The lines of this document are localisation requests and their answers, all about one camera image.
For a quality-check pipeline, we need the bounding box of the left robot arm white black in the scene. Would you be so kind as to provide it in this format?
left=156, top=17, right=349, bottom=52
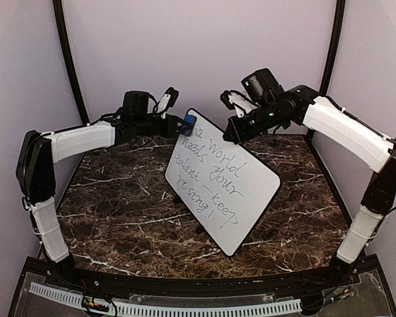
left=16, top=87, right=197, bottom=288

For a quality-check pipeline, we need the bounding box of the blue whiteboard eraser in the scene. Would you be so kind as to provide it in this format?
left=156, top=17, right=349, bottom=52
left=180, top=114, right=197, bottom=137

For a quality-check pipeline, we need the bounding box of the black curved front rail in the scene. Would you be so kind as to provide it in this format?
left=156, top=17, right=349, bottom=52
left=26, top=258, right=358, bottom=298

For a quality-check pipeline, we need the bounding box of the left black frame post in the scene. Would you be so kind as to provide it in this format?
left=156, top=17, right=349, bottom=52
left=52, top=0, right=90, bottom=124

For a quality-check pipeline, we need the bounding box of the black frame post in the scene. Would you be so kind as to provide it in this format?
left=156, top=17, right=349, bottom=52
left=319, top=0, right=346, bottom=95
left=52, top=0, right=90, bottom=124

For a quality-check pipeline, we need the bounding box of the right black frame post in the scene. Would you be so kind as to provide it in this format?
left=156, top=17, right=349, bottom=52
left=319, top=0, right=346, bottom=95

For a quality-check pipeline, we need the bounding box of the white whiteboard black frame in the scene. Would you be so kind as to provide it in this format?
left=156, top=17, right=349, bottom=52
left=165, top=108, right=282, bottom=256

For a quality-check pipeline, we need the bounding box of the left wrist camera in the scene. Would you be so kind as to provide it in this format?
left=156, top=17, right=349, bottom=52
left=152, top=87, right=179, bottom=118

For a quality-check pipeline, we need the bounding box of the white slotted cable duct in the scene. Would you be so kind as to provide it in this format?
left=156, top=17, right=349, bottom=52
left=29, top=282, right=302, bottom=316

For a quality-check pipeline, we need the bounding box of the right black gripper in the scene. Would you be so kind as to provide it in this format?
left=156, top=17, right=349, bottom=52
left=222, top=101, right=286, bottom=145

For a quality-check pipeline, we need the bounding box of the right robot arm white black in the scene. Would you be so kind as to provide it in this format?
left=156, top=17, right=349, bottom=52
left=220, top=68, right=396, bottom=287

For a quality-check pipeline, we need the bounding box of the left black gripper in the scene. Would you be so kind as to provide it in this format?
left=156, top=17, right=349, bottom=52
left=135, top=114, right=193, bottom=139

